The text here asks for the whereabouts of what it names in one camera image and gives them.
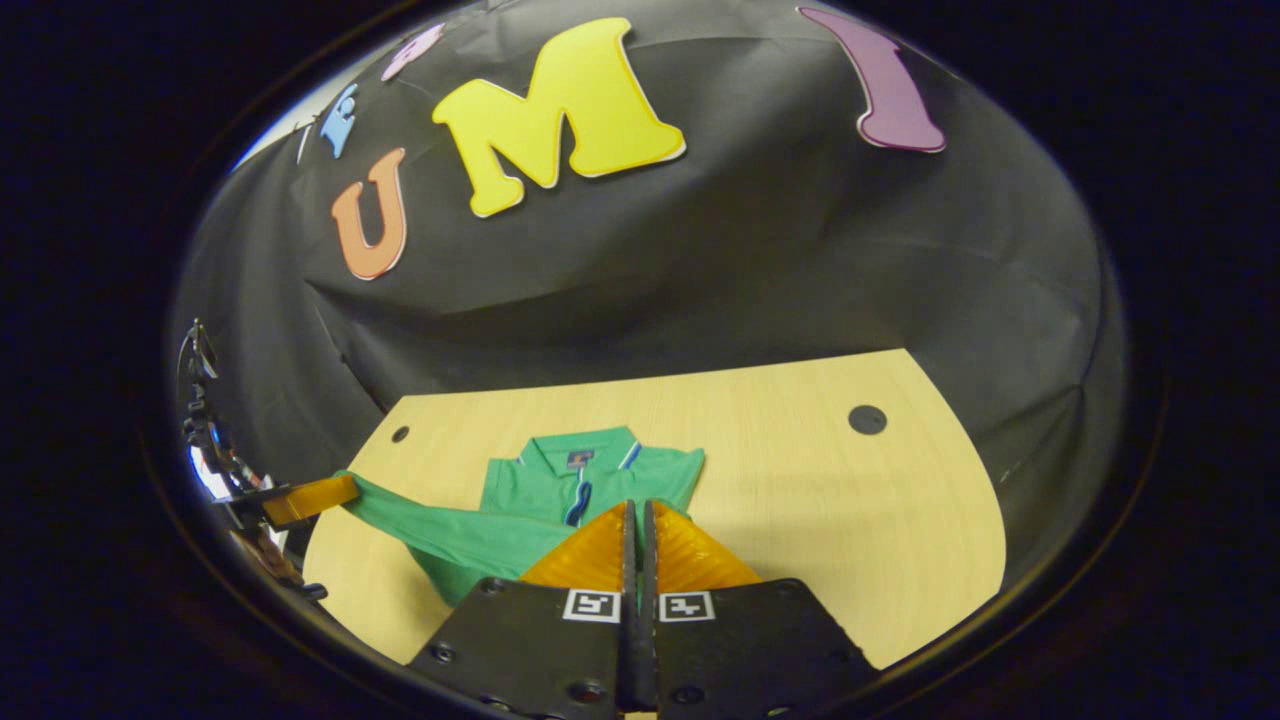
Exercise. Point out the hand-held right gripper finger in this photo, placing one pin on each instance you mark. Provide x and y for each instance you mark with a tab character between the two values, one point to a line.
649	640
628	640

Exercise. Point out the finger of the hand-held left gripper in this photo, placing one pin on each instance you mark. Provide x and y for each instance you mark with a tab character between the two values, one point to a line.
310	500

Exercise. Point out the green T-shirt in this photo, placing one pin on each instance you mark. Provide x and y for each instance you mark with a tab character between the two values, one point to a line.
520	490

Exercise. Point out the computer monitor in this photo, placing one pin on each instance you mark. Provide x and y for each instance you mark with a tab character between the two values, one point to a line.
208	475

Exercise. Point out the black backdrop cloth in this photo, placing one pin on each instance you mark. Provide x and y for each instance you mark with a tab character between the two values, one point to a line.
700	280

